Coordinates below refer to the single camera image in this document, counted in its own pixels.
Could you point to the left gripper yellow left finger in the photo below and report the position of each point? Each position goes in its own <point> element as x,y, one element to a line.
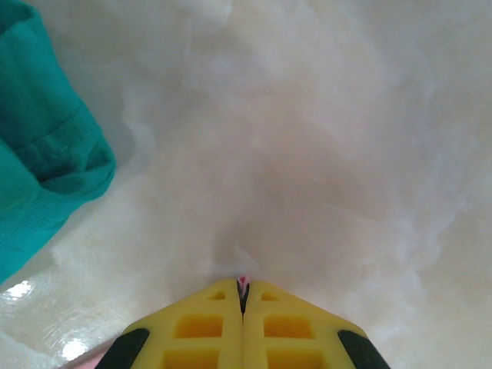
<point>230,338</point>

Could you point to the teal folded t-shirt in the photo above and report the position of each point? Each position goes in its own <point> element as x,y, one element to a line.
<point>38,134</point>

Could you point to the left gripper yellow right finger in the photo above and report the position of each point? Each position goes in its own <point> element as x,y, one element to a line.
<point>253,338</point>

